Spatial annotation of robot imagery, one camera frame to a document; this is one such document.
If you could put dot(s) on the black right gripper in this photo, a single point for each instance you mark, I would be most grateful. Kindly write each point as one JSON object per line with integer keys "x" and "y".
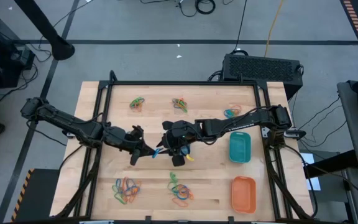
{"x": 182, "y": 133}

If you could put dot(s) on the green plastic basket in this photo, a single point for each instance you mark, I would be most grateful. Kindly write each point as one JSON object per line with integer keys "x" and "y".
{"x": 239, "y": 152}

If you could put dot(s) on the grey desk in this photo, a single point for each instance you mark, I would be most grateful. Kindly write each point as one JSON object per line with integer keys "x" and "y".
{"x": 357, "y": 140}

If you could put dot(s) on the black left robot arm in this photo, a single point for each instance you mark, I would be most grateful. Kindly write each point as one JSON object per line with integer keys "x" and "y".
{"x": 73, "y": 124}

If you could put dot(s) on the black pole stand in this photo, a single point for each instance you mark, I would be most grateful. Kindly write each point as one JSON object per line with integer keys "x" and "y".
{"x": 59, "y": 48}

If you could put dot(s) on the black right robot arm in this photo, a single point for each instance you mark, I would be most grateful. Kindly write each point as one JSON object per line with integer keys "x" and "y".
{"x": 247, "y": 119}

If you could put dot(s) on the yellow tape tag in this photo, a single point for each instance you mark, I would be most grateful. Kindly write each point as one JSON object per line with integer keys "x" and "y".
{"x": 190, "y": 157}

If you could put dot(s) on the orange plastic basket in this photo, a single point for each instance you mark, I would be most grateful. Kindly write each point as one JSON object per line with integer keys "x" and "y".
{"x": 243, "y": 196}

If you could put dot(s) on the white sheet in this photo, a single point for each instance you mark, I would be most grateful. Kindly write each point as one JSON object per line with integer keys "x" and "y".
{"x": 310, "y": 183}

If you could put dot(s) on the black mesh computer case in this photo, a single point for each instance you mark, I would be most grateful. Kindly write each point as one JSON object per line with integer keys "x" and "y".
{"x": 259, "y": 70}

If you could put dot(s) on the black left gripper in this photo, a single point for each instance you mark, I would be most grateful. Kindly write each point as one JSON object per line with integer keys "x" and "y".
{"x": 134, "y": 140}

